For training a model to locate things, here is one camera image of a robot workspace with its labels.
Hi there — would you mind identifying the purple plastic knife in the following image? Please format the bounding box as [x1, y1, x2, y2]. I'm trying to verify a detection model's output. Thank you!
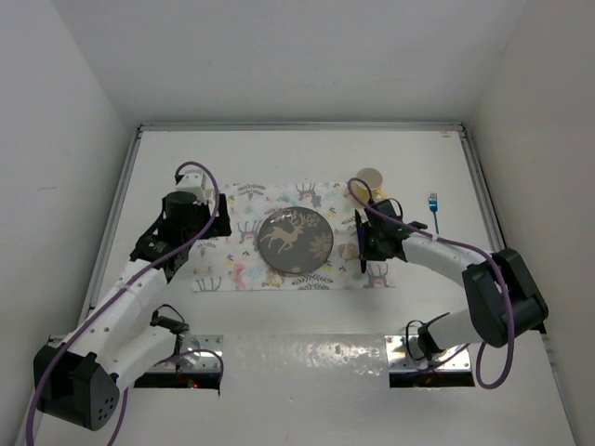
[355, 214, 366, 274]

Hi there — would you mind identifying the yellow cup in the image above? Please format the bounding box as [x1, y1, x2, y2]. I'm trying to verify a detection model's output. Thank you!
[352, 167, 387, 202]

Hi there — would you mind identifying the animal print cloth placemat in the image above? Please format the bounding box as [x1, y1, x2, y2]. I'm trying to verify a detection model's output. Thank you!
[189, 183, 396, 293]

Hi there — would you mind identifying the blue plastic fork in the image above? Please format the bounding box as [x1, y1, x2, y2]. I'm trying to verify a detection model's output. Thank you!
[428, 192, 440, 234]

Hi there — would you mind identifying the dark reindeer plate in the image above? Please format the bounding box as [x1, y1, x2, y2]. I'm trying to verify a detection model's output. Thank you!
[257, 206, 334, 275]

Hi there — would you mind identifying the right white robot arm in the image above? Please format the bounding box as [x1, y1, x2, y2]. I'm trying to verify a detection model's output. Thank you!
[355, 200, 549, 361]

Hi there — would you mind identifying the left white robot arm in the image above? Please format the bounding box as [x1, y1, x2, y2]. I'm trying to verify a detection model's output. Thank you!
[28, 191, 231, 431]

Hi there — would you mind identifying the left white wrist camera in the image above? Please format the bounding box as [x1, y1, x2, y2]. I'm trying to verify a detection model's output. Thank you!
[175, 169, 207, 204]

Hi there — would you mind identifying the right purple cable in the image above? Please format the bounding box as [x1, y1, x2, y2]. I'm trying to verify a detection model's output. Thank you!
[347, 177, 515, 390]

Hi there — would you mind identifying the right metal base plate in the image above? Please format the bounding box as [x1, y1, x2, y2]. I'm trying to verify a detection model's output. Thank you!
[385, 334, 472, 374]

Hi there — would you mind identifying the metal base plate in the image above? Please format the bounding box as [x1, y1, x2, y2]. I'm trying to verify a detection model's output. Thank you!
[149, 334, 224, 374]
[385, 334, 472, 374]

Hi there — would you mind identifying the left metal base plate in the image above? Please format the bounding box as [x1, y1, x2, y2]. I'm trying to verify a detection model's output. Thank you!
[149, 334, 224, 374]

